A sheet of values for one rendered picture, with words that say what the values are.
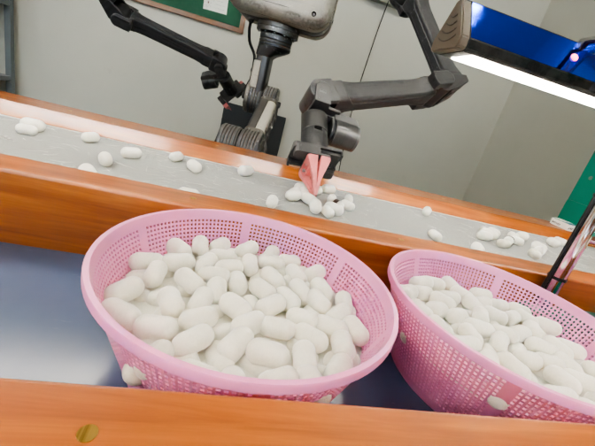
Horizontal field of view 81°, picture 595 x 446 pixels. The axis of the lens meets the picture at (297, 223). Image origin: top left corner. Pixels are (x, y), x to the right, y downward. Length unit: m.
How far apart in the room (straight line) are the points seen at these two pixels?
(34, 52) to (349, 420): 2.96
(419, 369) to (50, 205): 0.44
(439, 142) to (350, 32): 1.09
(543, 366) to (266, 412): 0.32
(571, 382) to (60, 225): 0.56
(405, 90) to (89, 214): 0.75
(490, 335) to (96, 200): 0.47
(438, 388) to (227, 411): 0.23
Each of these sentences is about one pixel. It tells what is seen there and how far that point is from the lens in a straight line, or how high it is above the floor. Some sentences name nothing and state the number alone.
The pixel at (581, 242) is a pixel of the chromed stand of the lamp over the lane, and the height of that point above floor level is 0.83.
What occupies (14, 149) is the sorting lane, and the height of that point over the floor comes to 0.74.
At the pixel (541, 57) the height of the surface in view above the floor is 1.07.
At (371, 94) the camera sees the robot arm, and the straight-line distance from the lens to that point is 0.88.
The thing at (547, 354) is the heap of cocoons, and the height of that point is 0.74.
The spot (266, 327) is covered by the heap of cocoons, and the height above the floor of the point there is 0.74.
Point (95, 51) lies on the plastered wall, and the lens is 2.88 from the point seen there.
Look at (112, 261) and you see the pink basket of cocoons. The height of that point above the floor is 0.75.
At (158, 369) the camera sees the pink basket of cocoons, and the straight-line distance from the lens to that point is 0.24.
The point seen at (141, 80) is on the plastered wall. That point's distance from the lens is 2.78.
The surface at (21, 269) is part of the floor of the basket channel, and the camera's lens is 0.48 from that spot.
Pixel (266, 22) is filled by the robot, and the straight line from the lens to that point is 1.26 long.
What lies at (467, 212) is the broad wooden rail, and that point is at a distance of 1.01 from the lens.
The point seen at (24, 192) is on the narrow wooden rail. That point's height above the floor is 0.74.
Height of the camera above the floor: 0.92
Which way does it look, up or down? 20 degrees down
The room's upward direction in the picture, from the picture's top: 16 degrees clockwise
